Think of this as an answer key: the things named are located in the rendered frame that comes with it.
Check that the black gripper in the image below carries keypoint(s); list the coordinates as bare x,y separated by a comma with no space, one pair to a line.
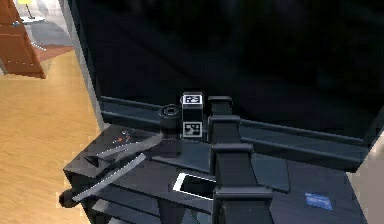
170,116

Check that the blue card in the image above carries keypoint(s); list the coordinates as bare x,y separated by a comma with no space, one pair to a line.
319,201

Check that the brown wooden shelf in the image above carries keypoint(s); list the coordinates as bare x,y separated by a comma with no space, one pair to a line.
18,43

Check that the black television cabinet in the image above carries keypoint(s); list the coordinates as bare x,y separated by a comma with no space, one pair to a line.
310,173

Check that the white-rimmed black phone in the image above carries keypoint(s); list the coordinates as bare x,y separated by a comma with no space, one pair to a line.
194,185

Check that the large black television set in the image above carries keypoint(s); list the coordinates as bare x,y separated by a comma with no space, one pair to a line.
233,50

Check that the yellow floor lamp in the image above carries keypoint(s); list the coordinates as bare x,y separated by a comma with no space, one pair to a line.
30,15

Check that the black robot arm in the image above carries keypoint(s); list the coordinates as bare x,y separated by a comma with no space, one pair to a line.
236,166

